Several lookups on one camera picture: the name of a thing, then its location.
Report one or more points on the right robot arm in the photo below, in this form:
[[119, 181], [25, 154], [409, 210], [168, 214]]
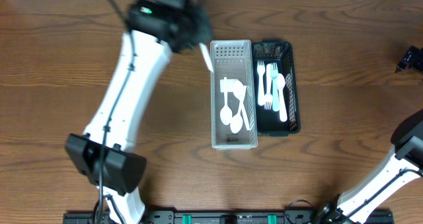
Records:
[[402, 165]]

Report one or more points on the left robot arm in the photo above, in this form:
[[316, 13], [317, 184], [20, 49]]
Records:
[[155, 30]]

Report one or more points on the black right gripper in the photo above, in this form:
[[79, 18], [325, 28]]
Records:
[[414, 56]]

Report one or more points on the white plastic fork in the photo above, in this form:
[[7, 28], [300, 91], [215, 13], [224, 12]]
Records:
[[275, 97], [268, 95], [261, 71]]

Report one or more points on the white plastic spoon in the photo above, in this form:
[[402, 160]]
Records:
[[243, 112], [226, 112], [206, 57], [237, 121], [281, 82]]

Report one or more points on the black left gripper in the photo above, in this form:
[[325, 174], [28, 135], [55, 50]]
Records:
[[197, 34]]

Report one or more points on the black plastic basket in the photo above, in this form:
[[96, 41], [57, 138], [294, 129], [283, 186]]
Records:
[[268, 121]]

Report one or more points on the clear plastic basket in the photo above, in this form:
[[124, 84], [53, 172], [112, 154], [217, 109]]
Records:
[[232, 59]]

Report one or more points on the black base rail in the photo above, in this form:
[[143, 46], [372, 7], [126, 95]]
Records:
[[170, 217]]

